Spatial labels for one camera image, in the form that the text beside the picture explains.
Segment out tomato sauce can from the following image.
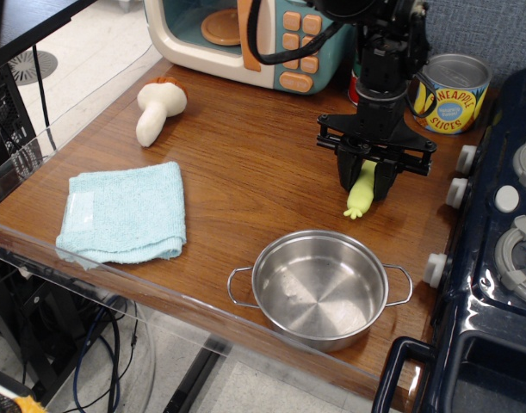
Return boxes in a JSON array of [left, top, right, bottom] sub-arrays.
[[348, 64, 360, 107]]

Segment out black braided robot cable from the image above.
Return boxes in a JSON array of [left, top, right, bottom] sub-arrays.
[[246, 0, 345, 66]]

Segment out clear acrylic table guard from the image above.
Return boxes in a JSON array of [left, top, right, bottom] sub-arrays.
[[0, 60, 385, 381]]

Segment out plush mushroom toy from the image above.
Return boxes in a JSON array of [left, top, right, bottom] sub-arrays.
[[136, 77, 188, 147]]

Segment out black desk at left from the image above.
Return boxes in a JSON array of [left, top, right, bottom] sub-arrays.
[[0, 0, 98, 74]]

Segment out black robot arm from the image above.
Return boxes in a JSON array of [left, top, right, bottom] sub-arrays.
[[314, 1, 436, 200]]

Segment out pineapple slices can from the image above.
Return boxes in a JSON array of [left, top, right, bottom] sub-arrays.
[[413, 53, 492, 135]]

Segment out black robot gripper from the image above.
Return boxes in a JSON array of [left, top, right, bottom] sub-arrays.
[[317, 81, 436, 201]]

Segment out floor cables under table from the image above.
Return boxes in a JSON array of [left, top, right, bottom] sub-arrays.
[[21, 296, 156, 413]]

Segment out yellow handled ice cream scoop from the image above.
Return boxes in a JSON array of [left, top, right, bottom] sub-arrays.
[[343, 161, 376, 220]]

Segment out light blue folded towel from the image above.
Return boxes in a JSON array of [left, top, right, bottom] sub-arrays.
[[56, 162, 187, 269]]

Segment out stainless steel pot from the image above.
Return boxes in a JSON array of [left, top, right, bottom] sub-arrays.
[[247, 230, 393, 353]]

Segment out dark blue toy stove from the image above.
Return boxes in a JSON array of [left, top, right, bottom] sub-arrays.
[[372, 69, 526, 412]]

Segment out toy microwave oven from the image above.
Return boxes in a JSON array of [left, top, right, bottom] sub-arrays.
[[144, 1, 356, 95]]

